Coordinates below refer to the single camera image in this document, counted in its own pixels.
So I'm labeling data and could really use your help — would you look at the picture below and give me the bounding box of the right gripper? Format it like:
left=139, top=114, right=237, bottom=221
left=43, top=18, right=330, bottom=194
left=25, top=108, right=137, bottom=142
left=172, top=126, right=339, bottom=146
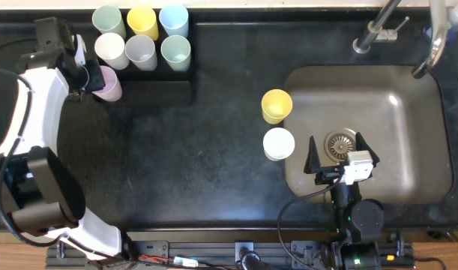
left=304, top=131, right=381, bottom=186

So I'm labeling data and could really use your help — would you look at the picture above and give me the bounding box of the yellow cup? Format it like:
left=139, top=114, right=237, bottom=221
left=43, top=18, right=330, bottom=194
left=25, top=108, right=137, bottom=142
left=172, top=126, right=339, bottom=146
left=126, top=5, right=160, bottom=41
left=261, top=88, right=294, bottom=125

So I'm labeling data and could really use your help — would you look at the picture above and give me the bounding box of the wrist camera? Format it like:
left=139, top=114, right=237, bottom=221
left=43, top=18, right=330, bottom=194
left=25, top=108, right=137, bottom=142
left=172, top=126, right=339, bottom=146
left=73, top=34, right=88, bottom=68
left=343, top=149, right=375, bottom=186

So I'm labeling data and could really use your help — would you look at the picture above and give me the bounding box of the steel tap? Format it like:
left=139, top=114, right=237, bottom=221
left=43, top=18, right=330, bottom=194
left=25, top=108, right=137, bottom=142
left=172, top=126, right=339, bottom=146
left=352, top=0, right=451, bottom=80

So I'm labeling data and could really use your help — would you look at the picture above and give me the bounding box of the black tray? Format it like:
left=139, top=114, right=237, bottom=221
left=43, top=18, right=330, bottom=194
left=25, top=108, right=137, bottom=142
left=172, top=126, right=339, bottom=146
left=88, top=7, right=195, bottom=107

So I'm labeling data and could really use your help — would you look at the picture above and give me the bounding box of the green cup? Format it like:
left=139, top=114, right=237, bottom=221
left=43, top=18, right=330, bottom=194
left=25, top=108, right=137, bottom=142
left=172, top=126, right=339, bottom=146
left=160, top=34, right=192, bottom=72
left=91, top=4, right=127, bottom=39

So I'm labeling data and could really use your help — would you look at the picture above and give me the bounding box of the grey cup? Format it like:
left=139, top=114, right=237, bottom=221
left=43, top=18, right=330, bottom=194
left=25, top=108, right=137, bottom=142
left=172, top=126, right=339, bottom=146
left=124, top=34, right=158, bottom=72

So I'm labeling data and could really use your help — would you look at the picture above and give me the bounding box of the mounting rail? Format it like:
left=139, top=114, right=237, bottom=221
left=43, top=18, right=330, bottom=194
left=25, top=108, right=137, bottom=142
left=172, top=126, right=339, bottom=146
left=44, top=239, right=417, bottom=270

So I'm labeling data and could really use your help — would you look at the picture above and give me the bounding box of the pink cup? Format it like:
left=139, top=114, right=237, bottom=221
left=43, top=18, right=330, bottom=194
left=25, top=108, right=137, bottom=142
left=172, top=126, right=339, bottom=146
left=91, top=65, right=123, bottom=103

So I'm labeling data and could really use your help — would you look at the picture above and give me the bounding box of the steel sink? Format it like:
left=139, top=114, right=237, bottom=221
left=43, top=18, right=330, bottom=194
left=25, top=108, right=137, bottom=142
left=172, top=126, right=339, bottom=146
left=283, top=65, right=454, bottom=206

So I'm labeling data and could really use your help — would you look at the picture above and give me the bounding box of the blue cup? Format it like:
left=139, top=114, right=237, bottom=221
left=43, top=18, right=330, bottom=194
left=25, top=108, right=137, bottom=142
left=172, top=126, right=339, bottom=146
left=158, top=4, right=190, bottom=38

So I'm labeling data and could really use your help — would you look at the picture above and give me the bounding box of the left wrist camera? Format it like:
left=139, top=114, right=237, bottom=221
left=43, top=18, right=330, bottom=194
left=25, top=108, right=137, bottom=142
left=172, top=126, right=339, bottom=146
left=73, top=34, right=88, bottom=68

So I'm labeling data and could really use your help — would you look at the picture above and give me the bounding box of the white cup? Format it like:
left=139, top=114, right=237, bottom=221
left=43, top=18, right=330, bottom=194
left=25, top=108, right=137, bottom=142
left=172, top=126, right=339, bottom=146
left=94, top=32, right=130, bottom=71
left=262, top=127, right=296, bottom=162

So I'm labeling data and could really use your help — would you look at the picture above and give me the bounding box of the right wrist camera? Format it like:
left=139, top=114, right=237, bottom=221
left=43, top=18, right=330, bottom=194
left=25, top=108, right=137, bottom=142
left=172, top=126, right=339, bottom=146
left=343, top=149, right=375, bottom=186

